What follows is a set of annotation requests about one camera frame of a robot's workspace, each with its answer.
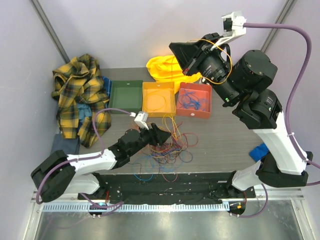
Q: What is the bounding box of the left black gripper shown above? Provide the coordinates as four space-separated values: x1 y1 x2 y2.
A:
128 122 171 157

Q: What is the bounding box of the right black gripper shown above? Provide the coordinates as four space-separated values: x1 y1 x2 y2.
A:
170 33 241 106

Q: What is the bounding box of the yellow wire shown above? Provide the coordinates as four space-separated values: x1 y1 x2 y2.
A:
143 88 173 117
149 37 233 161

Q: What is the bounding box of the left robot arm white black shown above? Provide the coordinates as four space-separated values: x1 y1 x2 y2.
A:
30 123 172 204

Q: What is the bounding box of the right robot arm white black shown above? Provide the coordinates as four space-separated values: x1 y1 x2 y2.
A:
169 33 313 198

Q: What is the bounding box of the yellow cloth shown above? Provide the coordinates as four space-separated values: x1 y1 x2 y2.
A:
146 55 201 83

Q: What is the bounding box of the yellow plastic tray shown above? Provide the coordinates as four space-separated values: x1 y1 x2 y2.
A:
142 82 176 118

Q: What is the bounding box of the red orange plastic tray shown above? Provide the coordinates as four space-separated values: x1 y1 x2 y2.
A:
176 82 212 119

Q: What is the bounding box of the green plastic tray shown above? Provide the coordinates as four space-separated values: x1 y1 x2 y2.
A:
108 80 143 113

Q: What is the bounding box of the blue towel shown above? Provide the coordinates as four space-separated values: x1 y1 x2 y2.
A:
102 76 112 97

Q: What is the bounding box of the dark grey folded cloth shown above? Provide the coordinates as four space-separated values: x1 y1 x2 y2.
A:
50 133 80 155

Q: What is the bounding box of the yellow plaid flannel shirt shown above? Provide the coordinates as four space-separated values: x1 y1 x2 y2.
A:
51 53 112 148

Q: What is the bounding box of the blue cloth at right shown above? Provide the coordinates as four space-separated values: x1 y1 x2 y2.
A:
249 143 269 162

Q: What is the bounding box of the red wire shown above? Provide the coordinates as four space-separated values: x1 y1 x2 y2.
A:
162 121 200 182

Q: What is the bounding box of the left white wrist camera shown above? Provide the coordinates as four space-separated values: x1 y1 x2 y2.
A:
130 111 149 130

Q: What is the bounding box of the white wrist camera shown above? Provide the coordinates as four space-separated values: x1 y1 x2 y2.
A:
130 111 149 130
210 11 247 51

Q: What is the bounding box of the brown wire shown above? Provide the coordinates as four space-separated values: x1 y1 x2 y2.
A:
151 132 183 166

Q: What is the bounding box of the yellow wire in yellow tray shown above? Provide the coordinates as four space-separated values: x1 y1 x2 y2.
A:
143 88 173 117

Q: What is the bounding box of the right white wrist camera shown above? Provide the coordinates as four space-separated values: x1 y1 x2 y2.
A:
210 11 247 51

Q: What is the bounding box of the slotted cable duct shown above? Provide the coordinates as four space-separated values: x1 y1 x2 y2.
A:
42 201 230 213

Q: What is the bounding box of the right aluminium corner rail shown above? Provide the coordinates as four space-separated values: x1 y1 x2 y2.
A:
260 0 298 53

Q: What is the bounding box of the aluminium corner rail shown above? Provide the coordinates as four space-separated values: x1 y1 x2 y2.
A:
260 0 298 53
29 0 70 64

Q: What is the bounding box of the left aluminium corner rail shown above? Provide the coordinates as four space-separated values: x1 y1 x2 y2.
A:
29 0 70 64

